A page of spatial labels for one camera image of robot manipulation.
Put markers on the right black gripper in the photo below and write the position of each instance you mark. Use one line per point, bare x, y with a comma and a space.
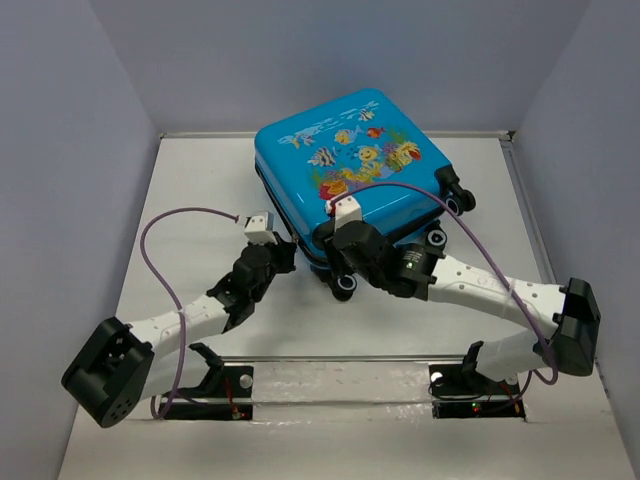
334, 250

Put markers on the blue hard-shell suitcase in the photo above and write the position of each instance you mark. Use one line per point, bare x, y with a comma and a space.
360, 142

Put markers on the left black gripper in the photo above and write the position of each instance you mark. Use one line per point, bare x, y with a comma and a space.
283, 253

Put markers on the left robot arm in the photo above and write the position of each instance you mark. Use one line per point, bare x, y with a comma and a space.
108, 375

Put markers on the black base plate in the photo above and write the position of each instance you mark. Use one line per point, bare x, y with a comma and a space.
455, 397
224, 395

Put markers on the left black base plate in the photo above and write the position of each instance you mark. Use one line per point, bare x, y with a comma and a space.
224, 395

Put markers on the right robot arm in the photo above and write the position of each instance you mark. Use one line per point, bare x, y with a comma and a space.
560, 323

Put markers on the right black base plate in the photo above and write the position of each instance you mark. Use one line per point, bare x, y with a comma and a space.
455, 397

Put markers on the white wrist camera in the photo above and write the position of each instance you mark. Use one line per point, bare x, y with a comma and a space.
258, 229
343, 211

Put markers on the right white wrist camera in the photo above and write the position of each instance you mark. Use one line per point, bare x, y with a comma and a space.
343, 211

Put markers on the aluminium table rail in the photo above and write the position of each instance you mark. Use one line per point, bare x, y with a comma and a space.
448, 358

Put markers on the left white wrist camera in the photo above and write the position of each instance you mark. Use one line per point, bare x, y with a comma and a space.
258, 229

